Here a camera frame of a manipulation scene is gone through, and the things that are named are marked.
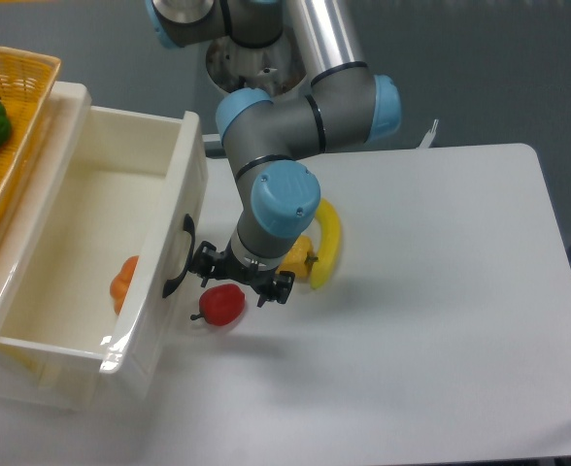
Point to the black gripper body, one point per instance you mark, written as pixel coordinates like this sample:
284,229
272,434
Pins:
252,273

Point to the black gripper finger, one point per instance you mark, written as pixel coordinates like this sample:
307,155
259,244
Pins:
204,261
274,287

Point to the white top drawer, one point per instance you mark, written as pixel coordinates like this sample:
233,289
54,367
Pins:
134,186

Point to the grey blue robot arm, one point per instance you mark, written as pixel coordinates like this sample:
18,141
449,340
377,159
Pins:
265,141

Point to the white drawer cabinet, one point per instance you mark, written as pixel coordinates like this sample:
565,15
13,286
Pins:
28,372

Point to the red toy pepper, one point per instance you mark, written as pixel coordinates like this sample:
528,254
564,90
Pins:
220,305

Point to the yellow toy pepper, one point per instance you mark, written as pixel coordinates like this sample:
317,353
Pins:
300,258

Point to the orange toy pepper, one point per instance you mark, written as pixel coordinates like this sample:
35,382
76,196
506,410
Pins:
120,283

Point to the yellow toy banana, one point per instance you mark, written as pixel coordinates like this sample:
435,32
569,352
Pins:
329,245

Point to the yellow woven basket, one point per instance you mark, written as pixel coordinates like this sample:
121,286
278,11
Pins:
26,81

